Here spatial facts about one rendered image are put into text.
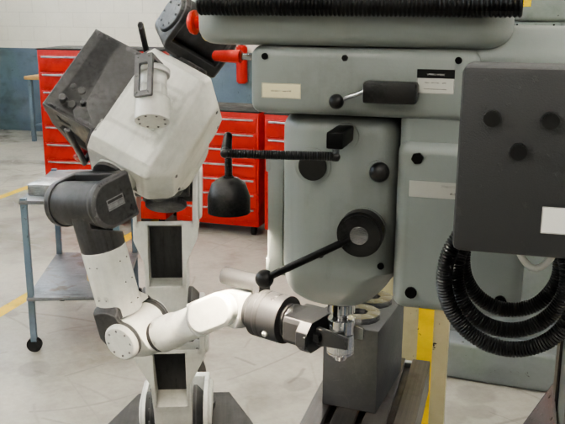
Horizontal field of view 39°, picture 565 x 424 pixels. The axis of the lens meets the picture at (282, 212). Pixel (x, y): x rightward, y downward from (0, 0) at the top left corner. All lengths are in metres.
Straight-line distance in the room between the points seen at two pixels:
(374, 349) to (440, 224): 0.54
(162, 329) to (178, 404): 0.64
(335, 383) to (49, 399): 2.43
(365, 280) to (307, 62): 0.35
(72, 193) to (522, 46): 0.88
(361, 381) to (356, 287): 0.47
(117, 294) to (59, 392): 2.43
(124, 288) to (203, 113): 0.39
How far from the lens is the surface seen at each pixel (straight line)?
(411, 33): 1.14
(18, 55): 12.37
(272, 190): 1.33
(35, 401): 3.98
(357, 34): 1.15
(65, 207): 1.61
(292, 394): 3.89
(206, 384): 2.35
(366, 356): 1.68
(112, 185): 1.57
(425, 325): 3.23
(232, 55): 1.44
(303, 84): 1.18
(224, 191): 1.31
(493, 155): 0.91
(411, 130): 1.17
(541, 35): 1.17
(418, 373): 1.93
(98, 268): 1.61
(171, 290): 2.01
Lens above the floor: 1.78
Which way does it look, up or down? 14 degrees down
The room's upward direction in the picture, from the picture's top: straight up
